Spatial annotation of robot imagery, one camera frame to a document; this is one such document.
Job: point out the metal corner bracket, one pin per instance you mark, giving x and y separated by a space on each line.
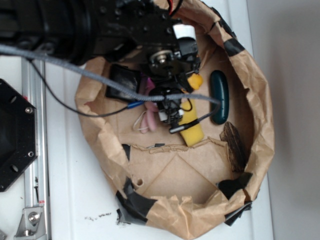
31 225

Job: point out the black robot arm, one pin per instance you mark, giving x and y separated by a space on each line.
130 32

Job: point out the yellow rubber duck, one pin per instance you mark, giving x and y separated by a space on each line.
195 81

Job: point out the dark wood bark piece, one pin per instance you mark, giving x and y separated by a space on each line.
236 150

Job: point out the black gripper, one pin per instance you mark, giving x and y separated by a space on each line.
171 58

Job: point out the brown paper bag bowl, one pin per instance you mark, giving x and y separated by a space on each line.
157 179

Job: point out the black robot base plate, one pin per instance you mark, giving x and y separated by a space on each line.
17 135

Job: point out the aluminium extrusion rail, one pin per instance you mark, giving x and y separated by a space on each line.
36 176

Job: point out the pink plush bunny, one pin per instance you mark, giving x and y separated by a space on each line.
146 122

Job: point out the yellow sponge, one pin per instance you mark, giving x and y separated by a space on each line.
194 134

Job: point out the black square pad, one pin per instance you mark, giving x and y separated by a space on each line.
127 78

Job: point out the dark green capsule toy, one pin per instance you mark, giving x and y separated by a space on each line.
219 90

